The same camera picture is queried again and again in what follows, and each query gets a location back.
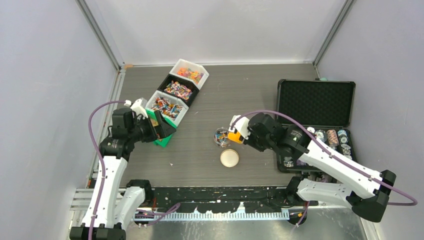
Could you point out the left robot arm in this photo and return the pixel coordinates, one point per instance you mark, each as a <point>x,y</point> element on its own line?
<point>106,218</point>

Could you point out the white gummy candy bin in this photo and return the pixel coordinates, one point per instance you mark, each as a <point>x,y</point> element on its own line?
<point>191,72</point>

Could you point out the yellow plastic scoop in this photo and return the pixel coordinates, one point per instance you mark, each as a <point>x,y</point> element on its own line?
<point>235,137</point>

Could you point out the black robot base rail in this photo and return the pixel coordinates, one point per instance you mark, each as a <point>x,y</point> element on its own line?
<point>216,200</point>

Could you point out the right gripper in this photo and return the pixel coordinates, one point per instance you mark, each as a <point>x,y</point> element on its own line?
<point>247,135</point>

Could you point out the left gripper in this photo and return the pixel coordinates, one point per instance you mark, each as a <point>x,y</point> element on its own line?
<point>162,130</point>

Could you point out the green candy bin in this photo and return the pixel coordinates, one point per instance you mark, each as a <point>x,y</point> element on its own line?
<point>163,142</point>

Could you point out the black poker chip case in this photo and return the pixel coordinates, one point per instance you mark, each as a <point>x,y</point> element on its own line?
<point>322,105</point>

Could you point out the white lollipop bin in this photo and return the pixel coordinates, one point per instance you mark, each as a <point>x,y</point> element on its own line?
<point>169,106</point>

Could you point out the black swirl lollipop bin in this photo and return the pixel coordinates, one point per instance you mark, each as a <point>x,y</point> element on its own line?
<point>184,90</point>

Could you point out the clear plastic jar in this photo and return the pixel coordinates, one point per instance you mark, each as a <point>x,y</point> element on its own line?
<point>220,137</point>

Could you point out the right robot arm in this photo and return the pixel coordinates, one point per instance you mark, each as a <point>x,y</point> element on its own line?
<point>365,191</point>

